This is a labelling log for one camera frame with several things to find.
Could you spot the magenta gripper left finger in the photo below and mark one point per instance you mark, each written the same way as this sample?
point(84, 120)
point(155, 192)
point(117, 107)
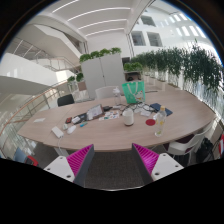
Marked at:
point(74, 167)

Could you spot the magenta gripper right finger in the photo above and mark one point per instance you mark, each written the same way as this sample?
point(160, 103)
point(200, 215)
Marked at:
point(153, 166)

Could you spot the clear plastic water bottle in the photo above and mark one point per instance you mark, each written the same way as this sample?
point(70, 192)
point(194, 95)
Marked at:
point(160, 121)

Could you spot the white computer mouse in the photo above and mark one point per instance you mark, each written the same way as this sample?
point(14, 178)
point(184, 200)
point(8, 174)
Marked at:
point(71, 129)

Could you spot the red round coaster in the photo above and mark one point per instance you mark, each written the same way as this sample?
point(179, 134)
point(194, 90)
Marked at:
point(150, 122)

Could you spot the blue marker pen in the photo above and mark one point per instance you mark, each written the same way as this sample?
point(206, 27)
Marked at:
point(83, 124)

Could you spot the white power adapter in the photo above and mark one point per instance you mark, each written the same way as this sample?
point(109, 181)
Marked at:
point(58, 133)

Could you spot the colourful sticker sheet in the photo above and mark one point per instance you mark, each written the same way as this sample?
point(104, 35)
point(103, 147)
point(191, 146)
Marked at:
point(110, 115)

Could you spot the white paper sheet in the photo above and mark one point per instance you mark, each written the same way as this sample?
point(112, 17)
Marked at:
point(39, 120)

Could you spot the black office chair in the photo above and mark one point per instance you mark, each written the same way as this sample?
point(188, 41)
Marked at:
point(65, 100)

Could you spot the clear bottle near bag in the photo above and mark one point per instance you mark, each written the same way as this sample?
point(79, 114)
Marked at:
point(117, 96)

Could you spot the green tote bag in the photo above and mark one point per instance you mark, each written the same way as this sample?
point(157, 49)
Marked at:
point(134, 91)

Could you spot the white chair at right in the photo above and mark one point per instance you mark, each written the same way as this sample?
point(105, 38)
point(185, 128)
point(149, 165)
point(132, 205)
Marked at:
point(187, 144)

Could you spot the white chair behind table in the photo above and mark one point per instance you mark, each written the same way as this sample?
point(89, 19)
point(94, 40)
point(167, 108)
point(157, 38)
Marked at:
point(104, 92)

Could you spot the white storage cabinet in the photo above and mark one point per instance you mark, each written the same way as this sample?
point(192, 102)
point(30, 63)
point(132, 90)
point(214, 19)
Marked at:
point(103, 71)

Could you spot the row of green plants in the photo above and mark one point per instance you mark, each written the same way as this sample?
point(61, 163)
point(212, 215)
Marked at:
point(196, 64)

